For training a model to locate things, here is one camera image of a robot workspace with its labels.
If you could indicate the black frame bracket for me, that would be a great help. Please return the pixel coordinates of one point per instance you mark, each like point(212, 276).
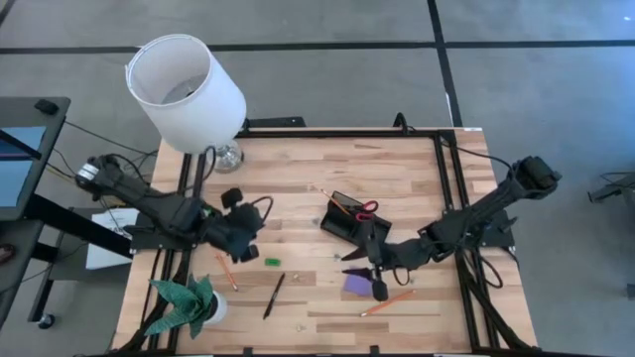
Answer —
point(374, 350)
point(247, 351)

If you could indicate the small metal clip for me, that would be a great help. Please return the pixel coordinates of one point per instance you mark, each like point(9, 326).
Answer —
point(296, 277)

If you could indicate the purple sticky note pad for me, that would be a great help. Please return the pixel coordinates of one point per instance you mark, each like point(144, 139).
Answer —
point(357, 286)

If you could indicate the black aluminium table frame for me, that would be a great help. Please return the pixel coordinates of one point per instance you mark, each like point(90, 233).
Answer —
point(347, 133)

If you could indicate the small black device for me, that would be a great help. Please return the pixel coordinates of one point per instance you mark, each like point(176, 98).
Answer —
point(46, 106)

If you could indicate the black ballpoint pen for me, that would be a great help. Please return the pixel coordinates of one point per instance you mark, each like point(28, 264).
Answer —
point(274, 296)

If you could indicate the black stand beam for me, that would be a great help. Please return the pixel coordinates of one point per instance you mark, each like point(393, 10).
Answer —
point(74, 223)

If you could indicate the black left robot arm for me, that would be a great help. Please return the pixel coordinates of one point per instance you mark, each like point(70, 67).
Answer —
point(149, 203)

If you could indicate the dark grey side desk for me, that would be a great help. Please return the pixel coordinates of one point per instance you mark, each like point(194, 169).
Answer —
point(15, 287)

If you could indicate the black mesh desk organizer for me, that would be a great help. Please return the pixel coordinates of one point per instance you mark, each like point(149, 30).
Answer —
point(337, 225)

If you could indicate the black hook bracket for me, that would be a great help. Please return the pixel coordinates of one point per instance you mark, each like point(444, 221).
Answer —
point(401, 123)

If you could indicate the white shade silver table lamp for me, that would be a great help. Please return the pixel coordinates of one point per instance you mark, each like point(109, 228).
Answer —
point(188, 114)

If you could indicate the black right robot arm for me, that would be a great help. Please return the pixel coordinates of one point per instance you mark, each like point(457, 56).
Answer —
point(496, 198)

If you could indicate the green eraser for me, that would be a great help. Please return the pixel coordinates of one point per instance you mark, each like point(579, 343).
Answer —
point(272, 262)

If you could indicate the green plant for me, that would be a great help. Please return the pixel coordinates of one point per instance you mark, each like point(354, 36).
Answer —
point(183, 302)

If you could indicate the flat black bar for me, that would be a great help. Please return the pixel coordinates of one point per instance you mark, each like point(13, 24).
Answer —
point(275, 122)

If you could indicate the black caster wheel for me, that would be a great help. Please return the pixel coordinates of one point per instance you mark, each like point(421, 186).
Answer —
point(46, 321)

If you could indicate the white paper box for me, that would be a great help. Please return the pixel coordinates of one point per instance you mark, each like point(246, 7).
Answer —
point(106, 258)

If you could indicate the grey metal stand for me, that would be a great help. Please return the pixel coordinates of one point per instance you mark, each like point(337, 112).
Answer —
point(620, 186)

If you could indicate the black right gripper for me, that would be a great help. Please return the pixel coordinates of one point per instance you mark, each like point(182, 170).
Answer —
point(379, 258)

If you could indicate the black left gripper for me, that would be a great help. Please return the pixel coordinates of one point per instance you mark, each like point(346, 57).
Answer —
point(238, 223)

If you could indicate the white binder clip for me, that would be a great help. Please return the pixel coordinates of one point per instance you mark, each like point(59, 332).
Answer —
point(300, 327)

